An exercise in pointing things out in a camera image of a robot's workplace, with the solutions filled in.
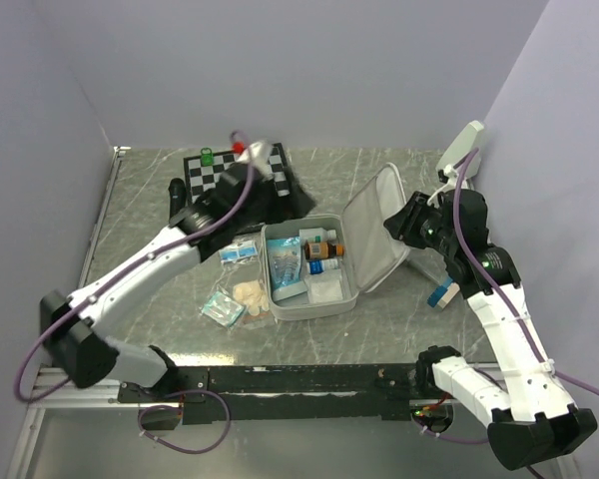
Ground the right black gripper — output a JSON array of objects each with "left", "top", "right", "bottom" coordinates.
[{"left": 382, "top": 191, "right": 457, "bottom": 257}]

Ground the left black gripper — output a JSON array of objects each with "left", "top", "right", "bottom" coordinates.
[{"left": 233, "top": 166, "right": 314, "bottom": 231}]

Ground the white bottle green label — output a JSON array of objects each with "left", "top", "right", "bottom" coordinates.
[{"left": 299, "top": 228, "right": 337, "bottom": 243}]

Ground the brown medicine bottle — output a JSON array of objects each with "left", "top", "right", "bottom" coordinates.
[{"left": 303, "top": 241, "right": 345, "bottom": 260}]

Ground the alcohol wipes bag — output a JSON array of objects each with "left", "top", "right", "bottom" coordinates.
[{"left": 219, "top": 239, "right": 258, "bottom": 264}]

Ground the white medicine kit case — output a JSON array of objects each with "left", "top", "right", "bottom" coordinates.
[{"left": 262, "top": 163, "right": 410, "bottom": 321}]

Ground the white bottle blue label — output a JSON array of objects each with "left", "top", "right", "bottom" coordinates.
[{"left": 307, "top": 258, "right": 340, "bottom": 275}]

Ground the cream gloves packet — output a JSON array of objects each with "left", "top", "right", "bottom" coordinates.
[{"left": 233, "top": 279, "right": 274, "bottom": 329}]

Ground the bandage strips bag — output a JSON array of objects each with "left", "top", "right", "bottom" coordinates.
[{"left": 202, "top": 291, "right": 245, "bottom": 327}]

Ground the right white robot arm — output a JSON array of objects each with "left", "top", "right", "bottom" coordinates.
[{"left": 384, "top": 190, "right": 598, "bottom": 470}]

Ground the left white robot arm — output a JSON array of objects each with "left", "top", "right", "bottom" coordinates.
[{"left": 40, "top": 163, "right": 315, "bottom": 401}]

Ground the blue orange grey block toy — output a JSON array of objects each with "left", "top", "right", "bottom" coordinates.
[{"left": 406, "top": 249, "right": 447, "bottom": 285}]

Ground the blue wooden block toy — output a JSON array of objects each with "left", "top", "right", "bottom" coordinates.
[{"left": 427, "top": 278, "right": 459, "bottom": 309}]

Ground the black white chessboard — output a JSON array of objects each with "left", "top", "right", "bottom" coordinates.
[{"left": 182, "top": 143, "right": 296, "bottom": 211}]

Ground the green toy padlock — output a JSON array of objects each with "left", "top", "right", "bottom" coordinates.
[{"left": 200, "top": 147, "right": 215, "bottom": 167}]

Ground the white wedge device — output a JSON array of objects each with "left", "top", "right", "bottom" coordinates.
[{"left": 435, "top": 120, "right": 485, "bottom": 181}]

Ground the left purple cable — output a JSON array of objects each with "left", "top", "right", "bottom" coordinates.
[{"left": 13, "top": 130, "right": 259, "bottom": 455}]

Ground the purple cable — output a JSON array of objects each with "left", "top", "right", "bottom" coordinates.
[
  {"left": 411, "top": 147, "right": 599, "bottom": 479},
  {"left": 13, "top": 130, "right": 259, "bottom": 455}
]

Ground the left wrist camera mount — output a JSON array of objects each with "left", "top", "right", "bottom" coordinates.
[{"left": 236, "top": 140, "right": 274, "bottom": 178}]

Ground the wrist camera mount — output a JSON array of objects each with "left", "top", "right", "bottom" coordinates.
[
  {"left": 426, "top": 164, "right": 460, "bottom": 206},
  {"left": 236, "top": 140, "right": 274, "bottom": 178}
]

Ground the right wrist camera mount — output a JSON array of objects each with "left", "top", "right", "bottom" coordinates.
[{"left": 426, "top": 164, "right": 460, "bottom": 206}]

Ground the black wireless microphone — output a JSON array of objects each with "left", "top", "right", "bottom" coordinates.
[{"left": 168, "top": 178, "right": 187, "bottom": 219}]

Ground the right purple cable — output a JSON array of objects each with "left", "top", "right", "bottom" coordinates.
[{"left": 411, "top": 147, "right": 599, "bottom": 479}]

